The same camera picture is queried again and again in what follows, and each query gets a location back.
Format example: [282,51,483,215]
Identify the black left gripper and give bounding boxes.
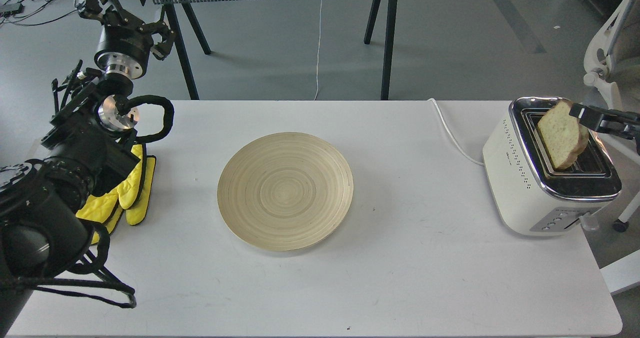
[78,0,176,79]

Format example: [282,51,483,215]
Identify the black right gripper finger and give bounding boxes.
[569,103,640,154]

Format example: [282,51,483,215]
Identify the slice of bread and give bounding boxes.
[537,99,590,171]

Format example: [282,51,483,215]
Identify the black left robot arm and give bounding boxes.
[0,0,176,336]

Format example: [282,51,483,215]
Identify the white chrome toaster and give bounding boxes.
[482,96,622,237]

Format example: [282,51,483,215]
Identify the white office chair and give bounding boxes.
[583,0,640,296]

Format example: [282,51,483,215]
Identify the yellow oven mitt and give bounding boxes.
[76,144,157,234]

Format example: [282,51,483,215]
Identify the round wooden plate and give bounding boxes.
[217,131,355,252]

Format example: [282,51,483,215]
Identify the black sleeved left arm cable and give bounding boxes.
[116,95,175,144]

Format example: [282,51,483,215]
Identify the white toaster power cable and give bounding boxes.
[427,98,486,167]

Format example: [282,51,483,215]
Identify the white hanging cable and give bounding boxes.
[313,0,323,101]

